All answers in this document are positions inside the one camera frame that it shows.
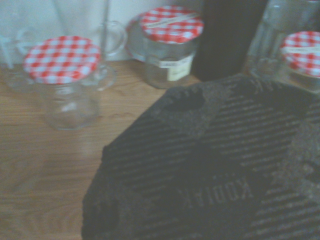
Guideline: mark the dark ribbed Kodiak cloth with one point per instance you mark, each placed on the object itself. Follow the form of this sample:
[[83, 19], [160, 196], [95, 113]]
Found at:
[[200, 162]]

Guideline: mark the tall clear glass container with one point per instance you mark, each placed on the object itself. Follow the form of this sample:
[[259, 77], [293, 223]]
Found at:
[[272, 32]]

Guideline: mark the small clear glass cup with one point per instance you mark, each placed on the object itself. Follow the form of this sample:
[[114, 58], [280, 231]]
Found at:
[[105, 78]]

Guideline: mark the tall clear glass mug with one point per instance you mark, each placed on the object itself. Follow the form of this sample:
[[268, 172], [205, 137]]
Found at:
[[115, 40]]

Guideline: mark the labelled glass jar gingham lid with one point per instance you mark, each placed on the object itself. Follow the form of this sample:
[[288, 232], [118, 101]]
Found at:
[[170, 27]]

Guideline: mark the dark bottle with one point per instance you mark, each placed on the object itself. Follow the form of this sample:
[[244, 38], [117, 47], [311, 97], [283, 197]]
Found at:
[[225, 37]]

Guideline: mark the empty glass jar gingham lid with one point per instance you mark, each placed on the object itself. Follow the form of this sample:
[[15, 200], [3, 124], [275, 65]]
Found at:
[[62, 60]]

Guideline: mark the clear glass vessel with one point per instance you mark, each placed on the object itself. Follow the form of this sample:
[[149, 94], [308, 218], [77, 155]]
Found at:
[[11, 75]]

